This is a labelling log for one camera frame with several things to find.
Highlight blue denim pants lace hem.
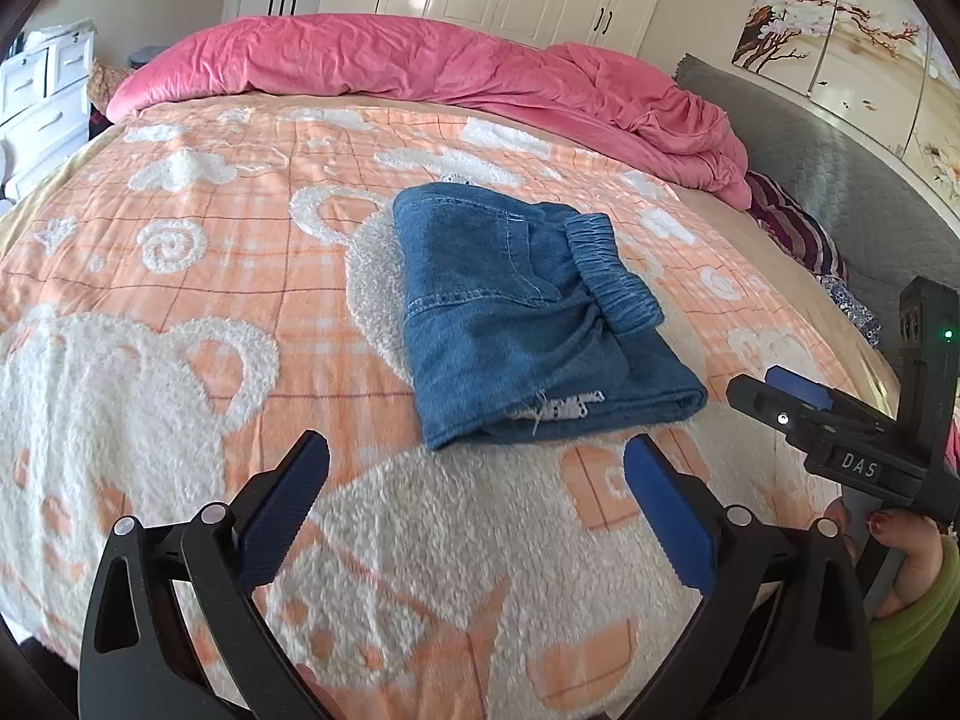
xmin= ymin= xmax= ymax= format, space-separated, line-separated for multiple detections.
xmin=392 ymin=182 xmax=708 ymax=450

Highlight green fleece sleeve forearm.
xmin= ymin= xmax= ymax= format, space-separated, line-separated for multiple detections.
xmin=869 ymin=536 xmax=958 ymax=718

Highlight right hand red nails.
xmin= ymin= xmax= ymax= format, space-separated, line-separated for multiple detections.
xmin=866 ymin=509 xmax=944 ymax=619

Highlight beige bed sheet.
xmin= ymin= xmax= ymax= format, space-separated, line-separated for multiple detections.
xmin=2 ymin=94 xmax=895 ymax=403

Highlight grey quilted headboard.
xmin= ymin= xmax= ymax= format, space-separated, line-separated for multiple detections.
xmin=675 ymin=55 xmax=958 ymax=361

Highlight purple striped pillow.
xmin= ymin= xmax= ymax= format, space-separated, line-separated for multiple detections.
xmin=745 ymin=171 xmax=848 ymax=281

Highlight orange white bear blanket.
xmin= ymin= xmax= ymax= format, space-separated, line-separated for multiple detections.
xmin=2 ymin=94 xmax=896 ymax=718

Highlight pink crumpled duvet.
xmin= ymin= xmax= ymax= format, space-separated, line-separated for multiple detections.
xmin=106 ymin=13 xmax=752 ymax=211

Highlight white drawer cabinet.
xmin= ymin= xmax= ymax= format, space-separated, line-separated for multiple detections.
xmin=2 ymin=20 xmax=96 ymax=206

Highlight blossom tree wall painting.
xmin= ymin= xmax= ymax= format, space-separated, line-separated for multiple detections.
xmin=732 ymin=0 xmax=958 ymax=208

